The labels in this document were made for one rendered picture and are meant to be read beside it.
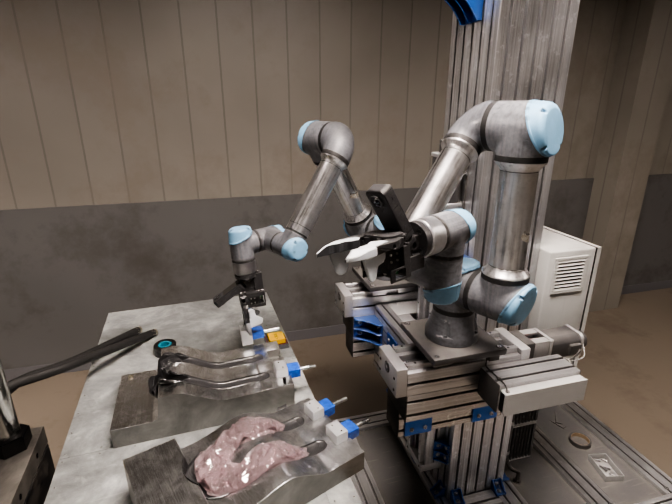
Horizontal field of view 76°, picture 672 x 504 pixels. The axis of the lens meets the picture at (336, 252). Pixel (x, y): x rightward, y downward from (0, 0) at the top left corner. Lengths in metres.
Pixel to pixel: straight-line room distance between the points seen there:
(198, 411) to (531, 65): 1.35
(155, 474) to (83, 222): 2.10
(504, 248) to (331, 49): 2.10
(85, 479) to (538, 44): 1.63
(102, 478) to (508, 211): 1.18
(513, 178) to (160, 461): 1.02
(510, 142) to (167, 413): 1.11
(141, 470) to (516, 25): 1.43
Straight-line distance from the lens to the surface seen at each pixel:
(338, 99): 2.95
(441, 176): 1.05
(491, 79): 1.35
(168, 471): 1.13
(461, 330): 1.26
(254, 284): 1.47
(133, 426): 1.37
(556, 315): 1.66
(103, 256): 3.05
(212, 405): 1.34
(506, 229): 1.10
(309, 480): 1.12
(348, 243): 0.74
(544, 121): 1.04
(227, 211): 2.91
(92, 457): 1.41
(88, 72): 2.91
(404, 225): 0.77
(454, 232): 0.86
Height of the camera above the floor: 1.68
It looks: 19 degrees down
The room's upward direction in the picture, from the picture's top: straight up
